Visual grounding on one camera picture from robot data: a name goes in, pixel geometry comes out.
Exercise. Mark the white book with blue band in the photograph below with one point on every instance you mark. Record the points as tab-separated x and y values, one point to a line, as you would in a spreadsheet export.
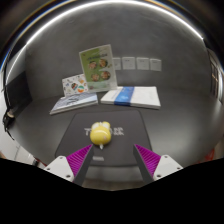
133	96

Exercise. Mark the grey striped book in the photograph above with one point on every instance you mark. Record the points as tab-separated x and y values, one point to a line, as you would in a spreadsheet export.
75	102

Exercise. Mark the white wall papers group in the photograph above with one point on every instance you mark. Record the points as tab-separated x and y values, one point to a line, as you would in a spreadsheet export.
128	63

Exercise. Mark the yellow computer mouse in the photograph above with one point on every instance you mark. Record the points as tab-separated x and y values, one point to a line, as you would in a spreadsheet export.
100	135

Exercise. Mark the black mouse pad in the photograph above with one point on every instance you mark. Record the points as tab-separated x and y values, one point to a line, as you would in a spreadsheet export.
133	133

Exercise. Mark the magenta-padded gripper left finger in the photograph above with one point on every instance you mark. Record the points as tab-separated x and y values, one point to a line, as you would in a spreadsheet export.
78	161

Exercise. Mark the green menu sign stand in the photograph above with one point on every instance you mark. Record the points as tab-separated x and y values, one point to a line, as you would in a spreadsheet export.
98	68

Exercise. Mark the white sticker sheet card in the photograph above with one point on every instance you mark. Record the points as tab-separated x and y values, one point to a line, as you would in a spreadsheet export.
74	86

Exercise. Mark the black panel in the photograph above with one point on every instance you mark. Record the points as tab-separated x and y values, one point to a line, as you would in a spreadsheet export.
18	91

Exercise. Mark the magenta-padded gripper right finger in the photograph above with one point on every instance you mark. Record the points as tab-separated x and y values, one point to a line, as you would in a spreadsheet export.
149	161

